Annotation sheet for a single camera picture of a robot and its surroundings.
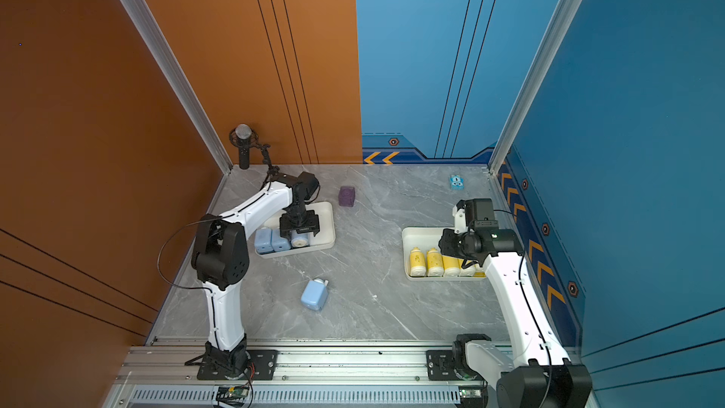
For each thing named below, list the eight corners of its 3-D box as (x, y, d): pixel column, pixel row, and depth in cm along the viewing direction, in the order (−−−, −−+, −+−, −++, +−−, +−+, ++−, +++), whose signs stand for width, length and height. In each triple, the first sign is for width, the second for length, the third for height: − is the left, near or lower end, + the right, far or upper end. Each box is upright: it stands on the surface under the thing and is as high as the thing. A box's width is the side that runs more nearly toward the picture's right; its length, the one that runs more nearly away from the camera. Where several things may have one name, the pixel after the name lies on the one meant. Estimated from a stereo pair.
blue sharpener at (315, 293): (304, 308, 85) (299, 299, 79) (314, 285, 90) (310, 275, 84) (321, 313, 84) (317, 305, 78) (330, 289, 89) (327, 280, 83)
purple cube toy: (339, 206, 109) (338, 198, 105) (340, 194, 113) (339, 186, 109) (355, 206, 109) (354, 198, 105) (355, 194, 113) (355, 186, 109)
